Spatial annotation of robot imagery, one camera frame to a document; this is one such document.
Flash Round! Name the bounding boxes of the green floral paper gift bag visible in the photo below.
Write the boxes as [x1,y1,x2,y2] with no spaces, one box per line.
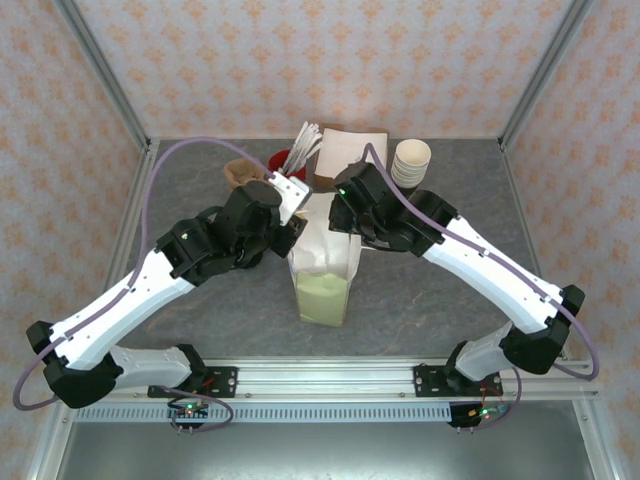
[287,192,362,327]

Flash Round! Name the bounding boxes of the brown cardboard napkin box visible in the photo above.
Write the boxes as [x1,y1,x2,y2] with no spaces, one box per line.
[313,122,390,189]

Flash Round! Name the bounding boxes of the stack of paper cups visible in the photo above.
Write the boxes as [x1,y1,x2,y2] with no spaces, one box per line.
[390,138,432,190]

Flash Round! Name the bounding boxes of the brown pulp cup carrier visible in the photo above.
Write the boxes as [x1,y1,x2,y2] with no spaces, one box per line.
[223,158,266,190]

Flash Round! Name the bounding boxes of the stack of white napkins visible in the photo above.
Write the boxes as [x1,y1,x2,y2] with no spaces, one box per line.
[318,128,390,179]

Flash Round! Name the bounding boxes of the white paper-wrapped straw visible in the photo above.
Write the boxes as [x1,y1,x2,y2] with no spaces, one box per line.
[287,137,324,175]
[284,124,319,174]
[282,119,312,174]

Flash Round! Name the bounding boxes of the small circuit board with LEDs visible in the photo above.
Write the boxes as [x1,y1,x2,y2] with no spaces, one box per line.
[167,399,210,431]
[447,399,511,431]

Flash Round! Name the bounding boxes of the brushed metal shelf panel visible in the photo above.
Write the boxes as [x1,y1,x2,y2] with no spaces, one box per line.
[49,422,601,480]

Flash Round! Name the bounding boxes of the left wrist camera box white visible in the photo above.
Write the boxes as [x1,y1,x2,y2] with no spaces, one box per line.
[271,171,315,227]

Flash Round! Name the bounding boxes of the aluminium table edge rail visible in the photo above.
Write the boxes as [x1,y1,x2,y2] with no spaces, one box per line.
[499,139,571,360]
[79,139,161,362]

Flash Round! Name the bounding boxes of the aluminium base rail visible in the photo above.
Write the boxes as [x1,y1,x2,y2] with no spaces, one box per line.
[52,357,601,401]

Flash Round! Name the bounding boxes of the grey slotted cable duct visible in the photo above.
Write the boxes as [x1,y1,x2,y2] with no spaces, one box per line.
[73,403,454,424]

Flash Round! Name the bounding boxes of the aluminium frame post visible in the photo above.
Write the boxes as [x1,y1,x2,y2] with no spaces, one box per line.
[499,0,594,150]
[52,0,152,151]

